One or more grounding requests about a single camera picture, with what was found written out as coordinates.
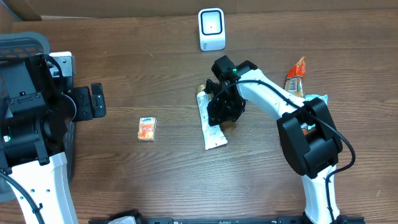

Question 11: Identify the grey plastic shopping basket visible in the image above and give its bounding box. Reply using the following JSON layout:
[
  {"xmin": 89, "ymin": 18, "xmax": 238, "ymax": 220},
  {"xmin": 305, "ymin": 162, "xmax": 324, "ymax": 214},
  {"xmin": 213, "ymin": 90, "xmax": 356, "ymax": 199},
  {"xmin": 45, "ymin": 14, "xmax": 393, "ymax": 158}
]
[{"xmin": 1, "ymin": 32, "xmax": 76, "ymax": 203}]

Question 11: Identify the small orange tissue packet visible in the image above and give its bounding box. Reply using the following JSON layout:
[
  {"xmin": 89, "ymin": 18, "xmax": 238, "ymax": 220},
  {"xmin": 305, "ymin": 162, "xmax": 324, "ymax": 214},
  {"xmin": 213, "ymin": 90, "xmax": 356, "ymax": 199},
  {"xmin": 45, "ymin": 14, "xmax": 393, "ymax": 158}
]
[{"xmin": 137, "ymin": 117, "xmax": 157, "ymax": 141}]

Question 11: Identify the white barcode scanner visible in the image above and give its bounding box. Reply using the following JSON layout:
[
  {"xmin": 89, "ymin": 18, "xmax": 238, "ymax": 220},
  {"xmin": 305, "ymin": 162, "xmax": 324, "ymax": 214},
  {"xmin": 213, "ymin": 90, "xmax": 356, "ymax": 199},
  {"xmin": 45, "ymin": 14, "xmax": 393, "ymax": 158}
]
[{"xmin": 198, "ymin": 7, "xmax": 226, "ymax": 52}]

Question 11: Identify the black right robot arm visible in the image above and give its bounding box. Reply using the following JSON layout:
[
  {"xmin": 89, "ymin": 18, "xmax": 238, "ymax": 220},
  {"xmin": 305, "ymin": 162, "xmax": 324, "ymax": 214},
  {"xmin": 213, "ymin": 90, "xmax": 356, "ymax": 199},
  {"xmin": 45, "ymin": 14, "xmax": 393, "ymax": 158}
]
[{"xmin": 205, "ymin": 56, "xmax": 343, "ymax": 223}]

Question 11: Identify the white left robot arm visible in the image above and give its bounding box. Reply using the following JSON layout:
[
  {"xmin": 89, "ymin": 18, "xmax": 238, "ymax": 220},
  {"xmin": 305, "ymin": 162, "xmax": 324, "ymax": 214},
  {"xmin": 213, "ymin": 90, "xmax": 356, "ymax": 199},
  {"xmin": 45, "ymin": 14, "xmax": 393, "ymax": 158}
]
[{"xmin": 1, "ymin": 52, "xmax": 106, "ymax": 223}]

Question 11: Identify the teal wet wipes packet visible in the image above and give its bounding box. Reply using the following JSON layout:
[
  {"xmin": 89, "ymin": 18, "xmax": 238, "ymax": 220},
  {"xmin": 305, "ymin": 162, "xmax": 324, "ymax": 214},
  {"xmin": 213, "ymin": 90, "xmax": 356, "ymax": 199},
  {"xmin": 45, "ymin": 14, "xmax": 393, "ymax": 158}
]
[{"xmin": 305, "ymin": 94, "xmax": 328, "ymax": 105}]

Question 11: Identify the white tube gold cap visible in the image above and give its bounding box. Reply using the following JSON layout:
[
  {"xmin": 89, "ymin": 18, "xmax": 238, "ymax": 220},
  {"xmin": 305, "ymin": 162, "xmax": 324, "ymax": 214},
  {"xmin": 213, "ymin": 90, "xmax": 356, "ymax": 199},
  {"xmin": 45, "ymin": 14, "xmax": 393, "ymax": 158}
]
[{"xmin": 196, "ymin": 85, "xmax": 228, "ymax": 150}]

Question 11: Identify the red spaghetti packet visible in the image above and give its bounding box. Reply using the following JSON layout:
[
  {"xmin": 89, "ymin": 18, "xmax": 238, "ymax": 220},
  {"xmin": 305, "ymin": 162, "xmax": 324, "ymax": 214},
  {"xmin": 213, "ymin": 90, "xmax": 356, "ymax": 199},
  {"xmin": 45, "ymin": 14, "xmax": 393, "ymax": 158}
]
[{"xmin": 284, "ymin": 57, "xmax": 307, "ymax": 98}]

